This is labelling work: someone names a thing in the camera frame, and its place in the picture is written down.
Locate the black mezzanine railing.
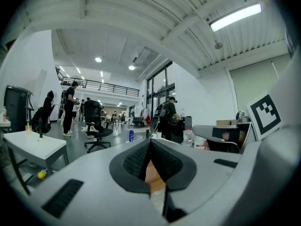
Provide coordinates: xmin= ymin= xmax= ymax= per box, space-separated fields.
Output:
xmin=60 ymin=76 xmax=141 ymax=97

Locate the grey roller blind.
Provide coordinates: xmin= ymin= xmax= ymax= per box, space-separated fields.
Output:
xmin=229 ymin=54 xmax=293 ymax=114

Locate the pink white cloth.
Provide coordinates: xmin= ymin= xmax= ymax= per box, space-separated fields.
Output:
xmin=81 ymin=123 xmax=97 ymax=133

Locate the person's right hand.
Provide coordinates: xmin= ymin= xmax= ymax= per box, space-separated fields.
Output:
xmin=222 ymin=130 xmax=248 ymax=148

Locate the large clear water jug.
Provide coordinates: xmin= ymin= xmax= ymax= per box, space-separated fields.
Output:
xmin=194 ymin=135 xmax=209 ymax=150
xmin=182 ymin=129 xmax=196 ymax=147

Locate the ceiling air conditioner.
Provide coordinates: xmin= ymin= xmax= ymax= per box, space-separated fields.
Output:
xmin=131 ymin=46 xmax=151 ymax=65

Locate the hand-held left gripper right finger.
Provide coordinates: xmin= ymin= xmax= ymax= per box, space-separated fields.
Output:
xmin=150 ymin=138 xmax=246 ymax=224

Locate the long ceiling lamp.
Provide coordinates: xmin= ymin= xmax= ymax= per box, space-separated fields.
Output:
xmin=209 ymin=2 xmax=263 ymax=32

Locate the cardboard box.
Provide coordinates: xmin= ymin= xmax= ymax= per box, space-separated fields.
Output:
xmin=216 ymin=119 xmax=238 ymax=127

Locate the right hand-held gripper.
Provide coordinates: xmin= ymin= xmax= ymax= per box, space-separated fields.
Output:
xmin=192 ymin=53 xmax=301 ymax=154

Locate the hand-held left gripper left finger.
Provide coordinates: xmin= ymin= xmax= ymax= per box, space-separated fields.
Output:
xmin=25 ymin=138 xmax=170 ymax=226

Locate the white side table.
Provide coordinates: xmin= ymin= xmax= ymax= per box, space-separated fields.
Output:
xmin=3 ymin=130 xmax=70 ymax=195

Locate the black-framed window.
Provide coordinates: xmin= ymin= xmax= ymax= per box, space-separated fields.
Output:
xmin=146 ymin=60 xmax=176 ymax=127

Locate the black hard-shell backpack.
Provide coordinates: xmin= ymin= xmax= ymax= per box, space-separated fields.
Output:
xmin=150 ymin=104 xmax=166 ymax=133

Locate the black office chair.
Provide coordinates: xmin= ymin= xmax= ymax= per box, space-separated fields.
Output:
xmin=31 ymin=90 xmax=56 ymax=138
xmin=83 ymin=99 xmax=114 ymax=154

